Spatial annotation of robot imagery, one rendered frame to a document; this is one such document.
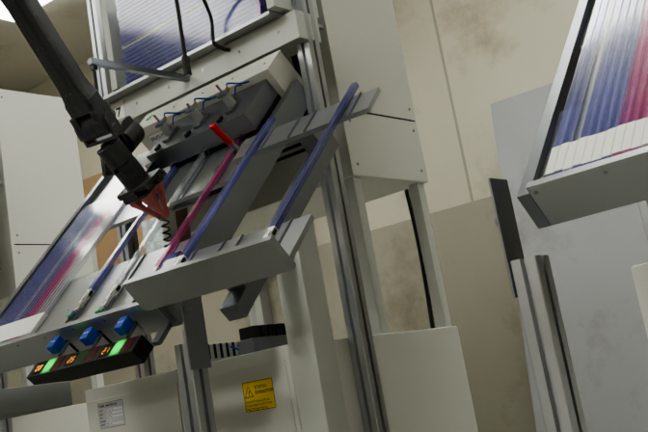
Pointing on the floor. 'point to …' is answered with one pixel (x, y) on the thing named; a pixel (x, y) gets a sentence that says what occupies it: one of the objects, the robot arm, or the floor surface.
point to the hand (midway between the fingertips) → (163, 214)
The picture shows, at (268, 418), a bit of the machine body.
